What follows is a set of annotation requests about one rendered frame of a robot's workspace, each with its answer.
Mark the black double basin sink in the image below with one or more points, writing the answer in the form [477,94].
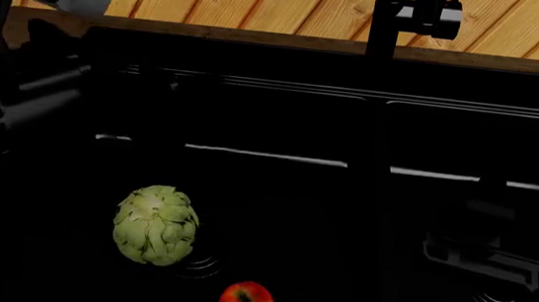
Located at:
[301,131]

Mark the black kitchen faucet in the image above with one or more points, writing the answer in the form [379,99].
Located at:
[386,21]

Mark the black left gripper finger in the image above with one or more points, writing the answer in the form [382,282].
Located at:
[56,78]
[43,105]

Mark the green artichoke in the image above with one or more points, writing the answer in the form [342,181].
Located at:
[155,225]

